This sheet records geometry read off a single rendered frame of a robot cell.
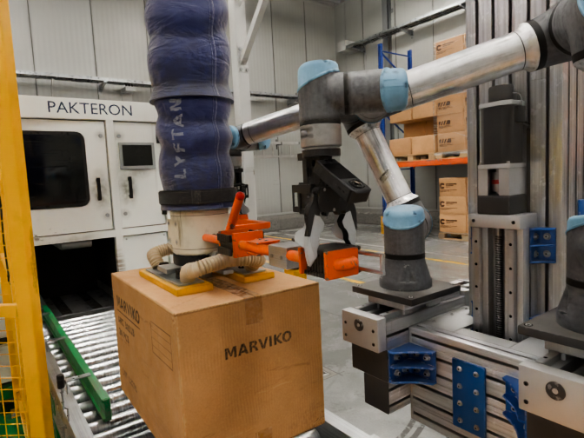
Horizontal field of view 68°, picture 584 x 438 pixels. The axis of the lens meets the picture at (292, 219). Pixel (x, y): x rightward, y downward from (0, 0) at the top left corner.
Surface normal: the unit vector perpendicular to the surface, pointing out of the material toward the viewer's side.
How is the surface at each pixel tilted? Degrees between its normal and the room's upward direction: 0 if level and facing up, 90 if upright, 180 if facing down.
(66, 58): 90
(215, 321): 90
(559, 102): 90
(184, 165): 75
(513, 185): 90
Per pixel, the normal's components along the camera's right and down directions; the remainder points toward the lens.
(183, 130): -0.08, -0.26
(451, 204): -0.80, 0.10
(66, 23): 0.59, 0.04
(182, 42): 0.19, -0.21
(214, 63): 0.74, 0.13
